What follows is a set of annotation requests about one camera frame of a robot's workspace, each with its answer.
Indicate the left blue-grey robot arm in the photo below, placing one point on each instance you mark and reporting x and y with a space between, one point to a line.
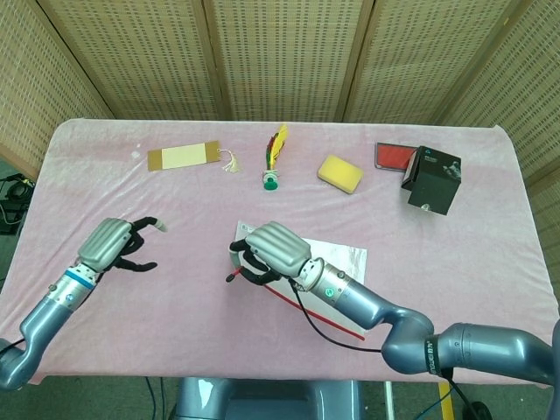
44 315

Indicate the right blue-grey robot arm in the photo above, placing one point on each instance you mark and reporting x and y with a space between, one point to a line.
407 328

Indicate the yellow sponge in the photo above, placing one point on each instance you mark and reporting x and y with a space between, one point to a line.
339 172

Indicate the black caster wheel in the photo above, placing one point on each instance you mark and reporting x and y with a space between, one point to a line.
477 411

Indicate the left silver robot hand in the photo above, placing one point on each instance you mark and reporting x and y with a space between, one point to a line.
102 242

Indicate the white table leg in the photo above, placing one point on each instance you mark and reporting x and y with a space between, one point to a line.
387 402

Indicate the yellow floor tape strip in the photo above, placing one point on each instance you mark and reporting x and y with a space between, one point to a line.
446 404

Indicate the red ink pad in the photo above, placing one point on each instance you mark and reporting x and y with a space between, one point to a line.
394 155

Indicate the pink tablecloth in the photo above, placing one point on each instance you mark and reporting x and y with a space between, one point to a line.
197 315

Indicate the feather shuttlecock with green base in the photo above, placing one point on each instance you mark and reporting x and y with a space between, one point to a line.
271 184

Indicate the black cardboard box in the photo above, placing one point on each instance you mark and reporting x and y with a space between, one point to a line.
435 184

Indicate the gold cream bookmark with tassel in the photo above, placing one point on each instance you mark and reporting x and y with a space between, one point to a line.
184 156

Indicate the blue-grey robot torso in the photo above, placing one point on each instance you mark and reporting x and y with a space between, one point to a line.
262 400

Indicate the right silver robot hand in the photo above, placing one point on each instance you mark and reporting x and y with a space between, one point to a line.
275 247

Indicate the woven folding screen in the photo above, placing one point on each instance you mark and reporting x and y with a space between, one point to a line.
284 57

